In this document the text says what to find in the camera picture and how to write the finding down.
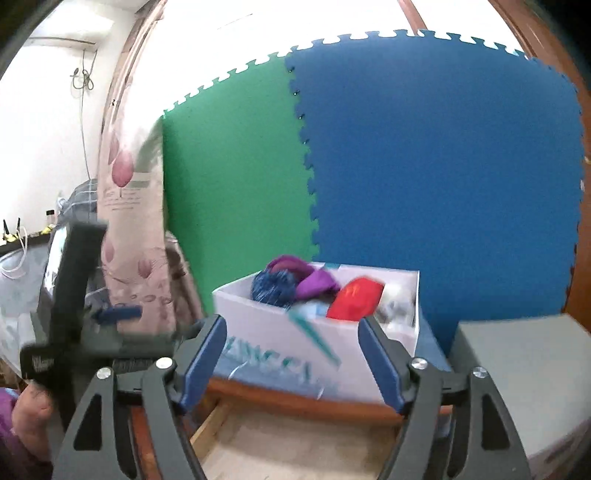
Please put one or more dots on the white sock bundle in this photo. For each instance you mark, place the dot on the white sock bundle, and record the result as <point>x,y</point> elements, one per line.
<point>395,311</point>

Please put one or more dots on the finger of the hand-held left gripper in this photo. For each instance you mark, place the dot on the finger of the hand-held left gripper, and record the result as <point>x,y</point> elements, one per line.
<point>115,314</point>

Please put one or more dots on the green foam mat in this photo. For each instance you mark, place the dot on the green foam mat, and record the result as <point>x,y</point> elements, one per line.
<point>231,184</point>

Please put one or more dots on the blue foam mat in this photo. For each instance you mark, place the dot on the blue foam mat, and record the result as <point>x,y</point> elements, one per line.
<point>438,184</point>

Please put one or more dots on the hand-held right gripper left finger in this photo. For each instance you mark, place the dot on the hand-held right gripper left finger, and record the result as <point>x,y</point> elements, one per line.
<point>203,360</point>

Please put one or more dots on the grey cabinet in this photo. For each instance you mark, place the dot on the grey cabinet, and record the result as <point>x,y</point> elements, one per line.
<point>531,350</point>

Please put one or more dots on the wooden drawer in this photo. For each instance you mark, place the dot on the wooden drawer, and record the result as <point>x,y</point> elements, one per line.
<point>286,447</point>

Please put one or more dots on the white patterned bed sheet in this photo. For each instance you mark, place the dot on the white patterned bed sheet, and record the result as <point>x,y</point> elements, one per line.
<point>18,300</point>

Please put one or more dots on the grey plaid blanket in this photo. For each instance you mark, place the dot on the grey plaid blanket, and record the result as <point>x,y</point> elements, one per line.
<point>81,198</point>

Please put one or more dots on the light blue underwear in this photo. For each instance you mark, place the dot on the light blue underwear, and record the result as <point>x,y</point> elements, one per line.
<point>309,308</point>

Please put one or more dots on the purple underwear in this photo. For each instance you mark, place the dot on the purple underwear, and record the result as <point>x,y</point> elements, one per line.
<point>314,284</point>

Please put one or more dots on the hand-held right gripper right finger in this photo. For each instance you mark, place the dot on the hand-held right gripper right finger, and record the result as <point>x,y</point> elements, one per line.
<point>383,364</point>

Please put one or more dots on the white shoe box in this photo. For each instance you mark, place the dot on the white shoe box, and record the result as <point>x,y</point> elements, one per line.
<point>277,332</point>

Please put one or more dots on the blue checked cloth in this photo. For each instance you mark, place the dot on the blue checked cloth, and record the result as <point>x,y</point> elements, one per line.
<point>431,346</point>

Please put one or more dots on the person's left hand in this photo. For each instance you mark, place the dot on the person's left hand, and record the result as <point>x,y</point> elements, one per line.
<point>32,415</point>

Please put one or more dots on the person's left forearm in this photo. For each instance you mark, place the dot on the person's left forearm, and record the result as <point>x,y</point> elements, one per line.
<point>11,452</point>

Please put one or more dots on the dark blue patterned underwear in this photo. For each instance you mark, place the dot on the dark blue patterned underwear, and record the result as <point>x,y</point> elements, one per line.
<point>272,286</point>

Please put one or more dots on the red underwear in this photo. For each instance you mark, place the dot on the red underwear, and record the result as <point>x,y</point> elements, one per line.
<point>355,297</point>

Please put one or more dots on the white air conditioner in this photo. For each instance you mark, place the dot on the white air conditioner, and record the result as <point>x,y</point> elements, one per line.
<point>69,39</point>

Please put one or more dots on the pink flowered curtain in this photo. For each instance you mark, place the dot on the pink flowered curtain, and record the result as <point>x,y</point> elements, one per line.
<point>134,207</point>

